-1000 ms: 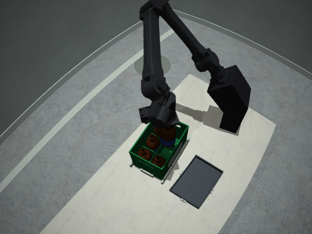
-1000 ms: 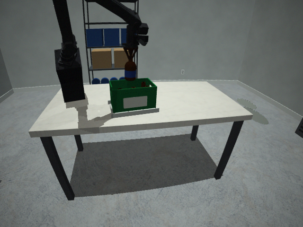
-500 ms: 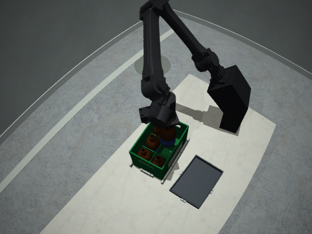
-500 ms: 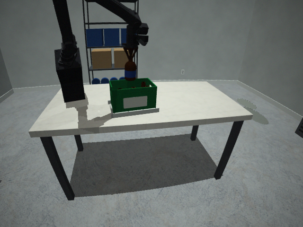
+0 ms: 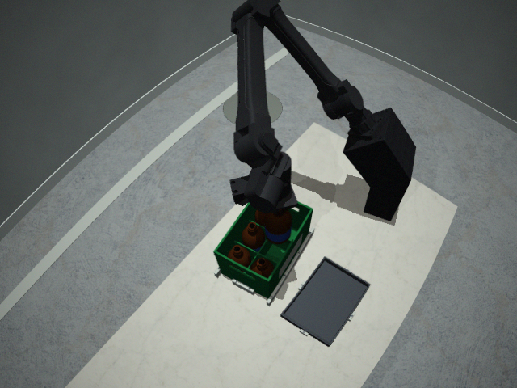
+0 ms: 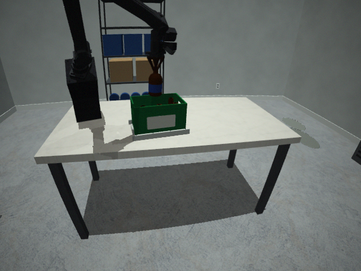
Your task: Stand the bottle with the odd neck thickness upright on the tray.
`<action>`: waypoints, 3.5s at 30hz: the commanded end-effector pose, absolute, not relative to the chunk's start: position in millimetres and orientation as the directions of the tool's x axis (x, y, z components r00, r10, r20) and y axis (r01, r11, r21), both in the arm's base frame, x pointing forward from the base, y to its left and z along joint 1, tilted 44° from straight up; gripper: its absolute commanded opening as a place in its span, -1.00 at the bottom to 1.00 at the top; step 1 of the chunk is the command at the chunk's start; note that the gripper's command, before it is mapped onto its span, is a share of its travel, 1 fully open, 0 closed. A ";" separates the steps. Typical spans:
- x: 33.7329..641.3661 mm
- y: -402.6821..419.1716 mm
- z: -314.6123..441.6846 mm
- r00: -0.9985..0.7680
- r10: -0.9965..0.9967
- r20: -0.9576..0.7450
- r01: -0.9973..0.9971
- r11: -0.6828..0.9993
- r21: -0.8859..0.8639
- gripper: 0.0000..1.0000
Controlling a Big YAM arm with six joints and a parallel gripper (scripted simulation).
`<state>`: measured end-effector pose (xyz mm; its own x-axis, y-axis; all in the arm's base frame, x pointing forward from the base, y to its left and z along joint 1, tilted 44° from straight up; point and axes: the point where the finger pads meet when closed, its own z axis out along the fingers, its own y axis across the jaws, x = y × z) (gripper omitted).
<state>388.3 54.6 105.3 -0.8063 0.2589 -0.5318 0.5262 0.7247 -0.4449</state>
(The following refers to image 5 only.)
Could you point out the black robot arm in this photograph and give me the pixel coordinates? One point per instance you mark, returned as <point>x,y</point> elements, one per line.
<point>263,187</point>

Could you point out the green crate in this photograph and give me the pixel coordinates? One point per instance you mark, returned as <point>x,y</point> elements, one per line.
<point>261,284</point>

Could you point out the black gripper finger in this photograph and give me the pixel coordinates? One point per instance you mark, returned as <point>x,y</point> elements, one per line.
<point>281,212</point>

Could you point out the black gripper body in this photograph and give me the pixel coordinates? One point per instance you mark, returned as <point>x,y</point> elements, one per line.
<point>288,198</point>

